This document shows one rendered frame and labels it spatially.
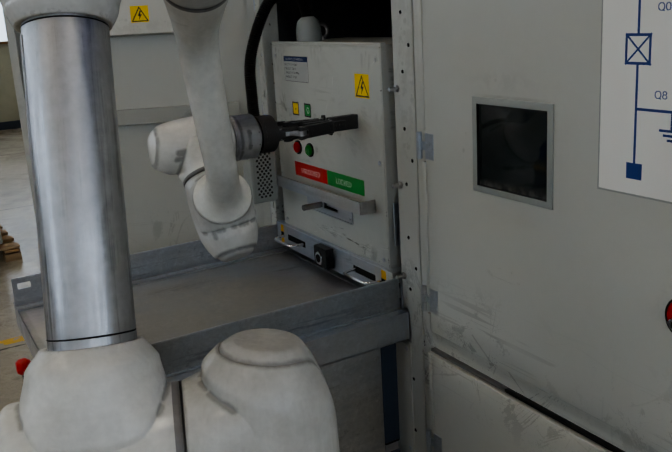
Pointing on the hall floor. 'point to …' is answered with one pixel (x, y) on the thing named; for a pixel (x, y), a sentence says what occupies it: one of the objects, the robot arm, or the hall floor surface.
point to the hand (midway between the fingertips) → (342, 122)
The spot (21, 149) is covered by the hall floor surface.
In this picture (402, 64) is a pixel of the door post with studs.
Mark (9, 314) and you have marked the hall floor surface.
